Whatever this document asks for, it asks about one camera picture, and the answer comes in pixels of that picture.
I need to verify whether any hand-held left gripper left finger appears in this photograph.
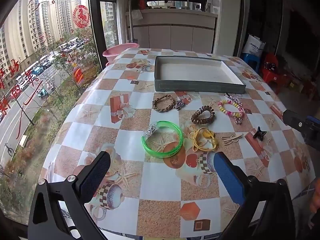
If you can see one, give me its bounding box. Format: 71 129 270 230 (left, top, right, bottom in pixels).
27 151 111 240

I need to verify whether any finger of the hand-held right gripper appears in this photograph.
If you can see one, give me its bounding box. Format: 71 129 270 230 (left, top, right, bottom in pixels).
282 109 320 152
307 116 320 131

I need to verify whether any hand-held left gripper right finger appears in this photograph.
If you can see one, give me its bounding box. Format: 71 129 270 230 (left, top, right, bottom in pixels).
213 151 296 240

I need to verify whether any black claw hair clip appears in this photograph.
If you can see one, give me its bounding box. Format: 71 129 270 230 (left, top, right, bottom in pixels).
253 127 266 139

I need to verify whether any green translucent bangle bracelet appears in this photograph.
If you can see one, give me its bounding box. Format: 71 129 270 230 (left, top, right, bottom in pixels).
142 120 184 158

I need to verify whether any brown spiral hair tie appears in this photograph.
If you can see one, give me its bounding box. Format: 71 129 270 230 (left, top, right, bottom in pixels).
191 106 215 125

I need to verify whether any pink yellow beaded bracelet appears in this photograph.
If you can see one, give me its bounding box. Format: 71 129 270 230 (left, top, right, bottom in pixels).
218 99 245 125

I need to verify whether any brown braided bracelet with charm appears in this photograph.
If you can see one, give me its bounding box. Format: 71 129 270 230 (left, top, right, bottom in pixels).
152 94 185 112

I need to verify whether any grey shallow box tray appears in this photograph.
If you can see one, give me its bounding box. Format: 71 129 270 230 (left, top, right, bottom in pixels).
154 56 247 94

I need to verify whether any gold looped hair pin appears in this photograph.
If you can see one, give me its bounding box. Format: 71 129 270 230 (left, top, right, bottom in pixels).
221 133 244 146

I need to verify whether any red plastic chair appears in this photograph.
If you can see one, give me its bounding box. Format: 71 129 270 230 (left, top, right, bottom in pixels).
261 53 292 94

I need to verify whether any patterned checkered tablecloth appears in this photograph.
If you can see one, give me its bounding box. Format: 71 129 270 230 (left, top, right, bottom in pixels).
40 48 317 240

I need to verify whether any silver rhinestone hair clip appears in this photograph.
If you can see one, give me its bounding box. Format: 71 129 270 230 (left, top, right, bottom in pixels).
224 94 242 106

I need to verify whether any blue plastic stool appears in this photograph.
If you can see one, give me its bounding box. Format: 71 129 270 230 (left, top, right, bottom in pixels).
241 52 261 71

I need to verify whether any white printed bag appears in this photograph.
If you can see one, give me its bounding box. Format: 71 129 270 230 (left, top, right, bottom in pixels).
242 34 266 57

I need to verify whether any red lantern window sticker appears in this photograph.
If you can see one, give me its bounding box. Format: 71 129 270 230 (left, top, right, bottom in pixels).
72 66 84 84

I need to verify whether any pink plastic basin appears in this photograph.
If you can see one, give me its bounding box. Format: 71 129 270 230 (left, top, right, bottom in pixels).
102 43 140 67

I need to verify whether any white cabinet counter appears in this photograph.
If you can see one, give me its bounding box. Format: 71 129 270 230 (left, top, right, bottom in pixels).
126 9 218 54

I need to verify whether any red horse window sticker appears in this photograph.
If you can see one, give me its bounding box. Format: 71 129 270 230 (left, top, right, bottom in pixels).
73 5 90 28

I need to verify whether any yellow elastic hair tie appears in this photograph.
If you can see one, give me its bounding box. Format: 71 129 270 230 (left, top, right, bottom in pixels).
185 127 218 152

